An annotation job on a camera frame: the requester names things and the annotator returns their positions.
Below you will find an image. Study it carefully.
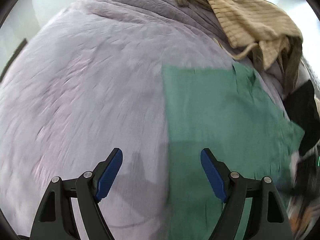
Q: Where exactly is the black garment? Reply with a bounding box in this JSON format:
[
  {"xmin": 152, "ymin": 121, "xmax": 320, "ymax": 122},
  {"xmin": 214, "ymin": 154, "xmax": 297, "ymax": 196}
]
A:
[{"xmin": 283, "ymin": 80, "xmax": 319, "ymax": 157}]

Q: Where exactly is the lavender quilt bedspread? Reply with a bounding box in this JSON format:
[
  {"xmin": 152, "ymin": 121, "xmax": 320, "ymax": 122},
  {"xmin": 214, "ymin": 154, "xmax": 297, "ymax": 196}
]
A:
[{"xmin": 0, "ymin": 0, "xmax": 311, "ymax": 238}]

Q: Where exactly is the beige ribbed knit garment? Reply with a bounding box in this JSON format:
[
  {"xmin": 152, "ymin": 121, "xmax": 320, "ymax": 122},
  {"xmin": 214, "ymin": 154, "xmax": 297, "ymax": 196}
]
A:
[{"xmin": 205, "ymin": 0, "xmax": 303, "ymax": 69}]

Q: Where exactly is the green garment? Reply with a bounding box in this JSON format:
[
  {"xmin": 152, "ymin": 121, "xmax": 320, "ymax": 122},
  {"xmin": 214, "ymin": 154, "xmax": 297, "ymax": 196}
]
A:
[{"xmin": 162, "ymin": 62, "xmax": 304, "ymax": 239}]

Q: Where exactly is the olive brown garment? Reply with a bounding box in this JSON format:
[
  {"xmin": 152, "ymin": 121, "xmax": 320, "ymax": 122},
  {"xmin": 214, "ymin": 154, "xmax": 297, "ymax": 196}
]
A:
[{"xmin": 175, "ymin": 0, "xmax": 302, "ymax": 94}]

